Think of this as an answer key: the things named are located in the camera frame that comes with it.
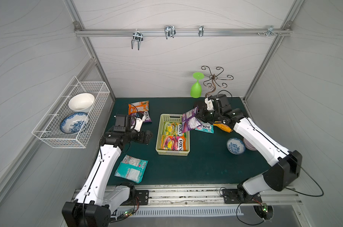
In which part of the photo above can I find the purple candy bag back side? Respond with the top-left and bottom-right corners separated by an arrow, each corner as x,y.
182,107 -> 202,133

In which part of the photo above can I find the pale green plastic basket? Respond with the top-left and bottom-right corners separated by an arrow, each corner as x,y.
155,114 -> 190,156

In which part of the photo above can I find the green Fox's mango candy bag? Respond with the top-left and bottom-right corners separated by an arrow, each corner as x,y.
163,122 -> 184,136

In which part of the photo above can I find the Fox's fruits candy bag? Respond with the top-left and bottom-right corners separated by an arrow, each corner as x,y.
161,135 -> 187,151

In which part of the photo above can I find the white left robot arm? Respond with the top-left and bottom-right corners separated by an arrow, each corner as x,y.
62,112 -> 152,227

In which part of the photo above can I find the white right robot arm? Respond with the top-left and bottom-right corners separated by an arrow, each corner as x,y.
194,94 -> 302,202

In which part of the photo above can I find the yellow mango candy bag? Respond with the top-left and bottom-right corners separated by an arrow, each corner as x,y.
213,122 -> 233,133

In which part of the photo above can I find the teal Fox's mint candy bag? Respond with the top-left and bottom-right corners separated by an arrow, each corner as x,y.
195,123 -> 214,134

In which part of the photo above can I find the purple Fox's berries candy bag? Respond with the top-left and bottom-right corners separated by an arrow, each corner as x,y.
131,111 -> 152,123

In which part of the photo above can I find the dark bronze cup tree stand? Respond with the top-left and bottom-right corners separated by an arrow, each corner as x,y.
201,65 -> 234,98

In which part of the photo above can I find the orange Fox's candy bag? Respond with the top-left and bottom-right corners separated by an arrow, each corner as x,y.
128,100 -> 149,114

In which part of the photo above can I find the small blue patterned bowl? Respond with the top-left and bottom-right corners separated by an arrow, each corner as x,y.
226,138 -> 246,155

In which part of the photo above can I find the green plastic wine glass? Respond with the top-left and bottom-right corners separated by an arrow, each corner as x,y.
190,72 -> 204,98

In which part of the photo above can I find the teal candy bag back side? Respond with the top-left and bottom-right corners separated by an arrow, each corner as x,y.
115,155 -> 148,183

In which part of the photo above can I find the lilac bowl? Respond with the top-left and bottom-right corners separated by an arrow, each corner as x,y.
242,138 -> 257,151

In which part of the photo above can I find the blue patterned plate bowl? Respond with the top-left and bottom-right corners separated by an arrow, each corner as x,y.
60,112 -> 89,134

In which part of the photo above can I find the white bowl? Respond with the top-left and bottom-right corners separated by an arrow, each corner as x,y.
68,93 -> 95,113

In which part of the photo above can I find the metal double hook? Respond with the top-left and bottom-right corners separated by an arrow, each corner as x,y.
131,32 -> 144,50

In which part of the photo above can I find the metal hook centre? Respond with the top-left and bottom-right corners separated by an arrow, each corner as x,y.
164,25 -> 176,40

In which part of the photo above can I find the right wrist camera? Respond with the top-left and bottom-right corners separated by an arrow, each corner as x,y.
205,97 -> 214,111

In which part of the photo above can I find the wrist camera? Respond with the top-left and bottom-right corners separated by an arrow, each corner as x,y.
205,97 -> 214,111
133,115 -> 146,132

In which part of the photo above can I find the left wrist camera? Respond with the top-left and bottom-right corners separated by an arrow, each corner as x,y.
133,115 -> 146,132

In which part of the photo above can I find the white wire wall basket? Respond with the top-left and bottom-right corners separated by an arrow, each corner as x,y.
32,77 -> 110,148

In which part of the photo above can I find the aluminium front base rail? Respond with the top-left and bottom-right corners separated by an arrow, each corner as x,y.
67,184 -> 303,211

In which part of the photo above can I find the aluminium top rail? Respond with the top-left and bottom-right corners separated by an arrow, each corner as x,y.
75,28 -> 293,38

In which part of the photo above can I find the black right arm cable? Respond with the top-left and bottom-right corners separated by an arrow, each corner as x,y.
235,158 -> 324,226

